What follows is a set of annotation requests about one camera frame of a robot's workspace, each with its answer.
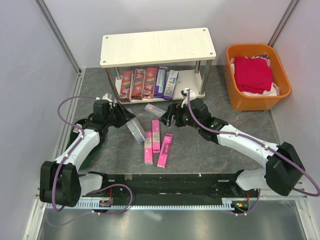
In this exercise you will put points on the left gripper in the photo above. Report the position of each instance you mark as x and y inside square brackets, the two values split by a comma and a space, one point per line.
[119, 109]

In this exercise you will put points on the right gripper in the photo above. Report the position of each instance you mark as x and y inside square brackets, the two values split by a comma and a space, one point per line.
[166, 118]

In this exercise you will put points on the clear Protefix box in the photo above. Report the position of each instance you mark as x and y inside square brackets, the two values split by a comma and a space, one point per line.
[154, 110]
[136, 130]

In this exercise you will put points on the pink box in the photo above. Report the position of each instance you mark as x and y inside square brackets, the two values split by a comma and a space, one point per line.
[148, 149]
[165, 150]
[156, 140]

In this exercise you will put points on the white RiO toothpaste box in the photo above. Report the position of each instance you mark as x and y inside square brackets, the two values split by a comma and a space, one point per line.
[170, 85]

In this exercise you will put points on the purple toothpaste box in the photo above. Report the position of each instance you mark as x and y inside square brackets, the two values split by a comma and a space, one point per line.
[160, 83]

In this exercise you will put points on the silver backed toothpaste box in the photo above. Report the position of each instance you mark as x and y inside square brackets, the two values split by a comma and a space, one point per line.
[138, 84]

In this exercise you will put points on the silver red toothpaste box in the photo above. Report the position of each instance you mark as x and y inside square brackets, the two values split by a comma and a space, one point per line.
[126, 83]

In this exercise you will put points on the red 3D toothpaste box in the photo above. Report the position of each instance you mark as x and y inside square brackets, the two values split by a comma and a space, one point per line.
[149, 83]

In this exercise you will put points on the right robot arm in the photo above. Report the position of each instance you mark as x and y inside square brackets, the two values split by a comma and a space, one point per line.
[280, 164]

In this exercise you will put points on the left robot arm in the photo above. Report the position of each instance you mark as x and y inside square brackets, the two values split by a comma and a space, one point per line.
[60, 184]

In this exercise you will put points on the white two-tier shelf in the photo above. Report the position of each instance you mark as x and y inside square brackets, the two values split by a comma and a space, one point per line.
[160, 48]

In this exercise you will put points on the red folded cloth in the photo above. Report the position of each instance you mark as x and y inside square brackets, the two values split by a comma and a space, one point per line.
[252, 75]

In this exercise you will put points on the orange plastic basket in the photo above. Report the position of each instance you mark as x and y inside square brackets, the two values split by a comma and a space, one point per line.
[241, 102]

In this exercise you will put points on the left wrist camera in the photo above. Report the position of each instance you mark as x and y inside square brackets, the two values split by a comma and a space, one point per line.
[107, 97]

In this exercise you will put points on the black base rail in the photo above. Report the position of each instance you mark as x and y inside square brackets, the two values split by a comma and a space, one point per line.
[216, 186]

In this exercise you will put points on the slotted cable duct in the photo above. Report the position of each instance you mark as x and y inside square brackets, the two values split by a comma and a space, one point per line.
[95, 204]

